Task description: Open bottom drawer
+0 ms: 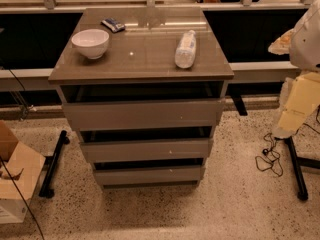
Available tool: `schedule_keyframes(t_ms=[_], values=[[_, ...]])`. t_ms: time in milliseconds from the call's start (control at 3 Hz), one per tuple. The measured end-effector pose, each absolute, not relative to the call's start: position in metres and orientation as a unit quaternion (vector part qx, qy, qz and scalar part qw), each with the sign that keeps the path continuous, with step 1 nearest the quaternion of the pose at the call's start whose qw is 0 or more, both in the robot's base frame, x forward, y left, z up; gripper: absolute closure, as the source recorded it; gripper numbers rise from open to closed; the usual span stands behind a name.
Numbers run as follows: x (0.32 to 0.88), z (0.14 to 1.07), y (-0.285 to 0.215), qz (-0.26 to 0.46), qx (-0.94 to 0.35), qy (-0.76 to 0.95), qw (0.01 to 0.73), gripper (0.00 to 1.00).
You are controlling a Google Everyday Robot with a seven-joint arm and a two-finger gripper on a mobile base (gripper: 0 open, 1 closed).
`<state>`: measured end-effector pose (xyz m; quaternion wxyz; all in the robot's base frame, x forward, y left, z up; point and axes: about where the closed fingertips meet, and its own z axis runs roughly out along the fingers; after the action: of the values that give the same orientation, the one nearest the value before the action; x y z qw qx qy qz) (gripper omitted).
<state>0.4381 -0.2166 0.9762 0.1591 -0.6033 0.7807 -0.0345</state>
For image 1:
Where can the white ceramic bowl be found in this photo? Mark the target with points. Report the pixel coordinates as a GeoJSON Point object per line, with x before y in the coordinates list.
{"type": "Point", "coordinates": [91, 43]}

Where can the open cardboard box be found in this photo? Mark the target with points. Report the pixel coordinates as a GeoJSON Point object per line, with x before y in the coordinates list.
{"type": "Point", "coordinates": [20, 171]}

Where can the grey middle drawer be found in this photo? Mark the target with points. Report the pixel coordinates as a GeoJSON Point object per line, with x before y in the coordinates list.
{"type": "Point", "coordinates": [146, 150]}

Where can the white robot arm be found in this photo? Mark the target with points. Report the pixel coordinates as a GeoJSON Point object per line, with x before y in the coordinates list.
{"type": "Point", "coordinates": [305, 41]}

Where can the grey drawer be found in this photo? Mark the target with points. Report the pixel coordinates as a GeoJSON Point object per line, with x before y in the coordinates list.
{"type": "Point", "coordinates": [146, 150]}
{"type": "Point", "coordinates": [149, 176]}
{"type": "Point", "coordinates": [143, 115]}

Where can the clear plastic water bottle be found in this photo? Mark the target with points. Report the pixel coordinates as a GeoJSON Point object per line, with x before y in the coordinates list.
{"type": "Point", "coordinates": [186, 50]}

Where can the grey bottom drawer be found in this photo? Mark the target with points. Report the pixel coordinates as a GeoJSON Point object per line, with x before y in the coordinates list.
{"type": "Point", "coordinates": [149, 176]}

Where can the grey top drawer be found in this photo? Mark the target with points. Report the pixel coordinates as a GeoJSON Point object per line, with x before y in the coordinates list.
{"type": "Point", "coordinates": [143, 115]}

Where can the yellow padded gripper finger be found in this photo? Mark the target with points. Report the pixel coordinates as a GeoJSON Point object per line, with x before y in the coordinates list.
{"type": "Point", "coordinates": [299, 98]}

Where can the metal railing frame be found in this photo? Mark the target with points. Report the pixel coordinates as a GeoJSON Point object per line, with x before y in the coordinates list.
{"type": "Point", "coordinates": [33, 79]}

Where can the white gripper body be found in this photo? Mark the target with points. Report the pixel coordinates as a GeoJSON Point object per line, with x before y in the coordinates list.
{"type": "Point", "coordinates": [306, 45]}

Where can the black left stand leg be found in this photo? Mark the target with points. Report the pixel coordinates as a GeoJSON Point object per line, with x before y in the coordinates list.
{"type": "Point", "coordinates": [51, 163]}

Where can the grey drawer cabinet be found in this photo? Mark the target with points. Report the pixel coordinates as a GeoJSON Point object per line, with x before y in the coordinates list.
{"type": "Point", "coordinates": [139, 66]}

